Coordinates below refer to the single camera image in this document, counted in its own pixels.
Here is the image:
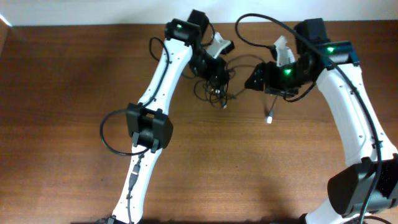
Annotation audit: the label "black usb cables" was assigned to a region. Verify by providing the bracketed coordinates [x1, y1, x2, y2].
[193, 54, 278, 124]

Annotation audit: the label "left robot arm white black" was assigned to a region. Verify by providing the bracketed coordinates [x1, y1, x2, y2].
[104, 10, 234, 223]

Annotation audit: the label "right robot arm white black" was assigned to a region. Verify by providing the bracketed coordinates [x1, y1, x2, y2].
[244, 18, 397, 223]

